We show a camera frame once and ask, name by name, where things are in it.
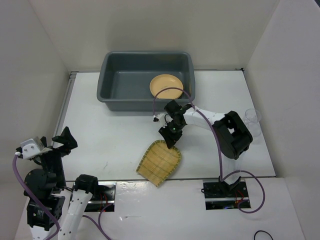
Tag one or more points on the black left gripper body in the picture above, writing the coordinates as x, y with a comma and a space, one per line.
52, 154

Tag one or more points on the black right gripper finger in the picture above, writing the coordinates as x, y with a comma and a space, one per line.
173, 138
164, 132

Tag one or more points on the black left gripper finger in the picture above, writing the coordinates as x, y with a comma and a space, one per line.
65, 138
66, 149

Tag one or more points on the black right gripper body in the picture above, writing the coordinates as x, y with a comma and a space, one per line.
173, 126

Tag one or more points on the woven bamboo basket tray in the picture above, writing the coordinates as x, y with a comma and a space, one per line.
159, 162

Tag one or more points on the yellow bear plate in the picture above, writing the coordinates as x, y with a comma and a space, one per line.
163, 86

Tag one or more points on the clear plastic cup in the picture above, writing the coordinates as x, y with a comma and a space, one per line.
254, 128
252, 116

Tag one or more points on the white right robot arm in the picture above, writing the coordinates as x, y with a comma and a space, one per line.
230, 133

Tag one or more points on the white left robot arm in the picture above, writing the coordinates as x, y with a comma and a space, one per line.
44, 185

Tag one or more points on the grey plastic bin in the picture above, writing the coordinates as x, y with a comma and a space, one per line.
125, 77

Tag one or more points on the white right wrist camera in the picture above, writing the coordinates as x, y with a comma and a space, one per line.
159, 117

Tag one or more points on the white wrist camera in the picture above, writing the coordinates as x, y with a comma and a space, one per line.
159, 117
31, 148

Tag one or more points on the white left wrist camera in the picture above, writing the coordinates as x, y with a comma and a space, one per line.
31, 148

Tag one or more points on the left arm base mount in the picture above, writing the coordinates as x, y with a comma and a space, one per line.
105, 197

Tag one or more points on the aluminium table edge rail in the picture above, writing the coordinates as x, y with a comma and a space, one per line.
65, 100

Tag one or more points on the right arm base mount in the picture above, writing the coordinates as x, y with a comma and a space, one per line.
217, 199

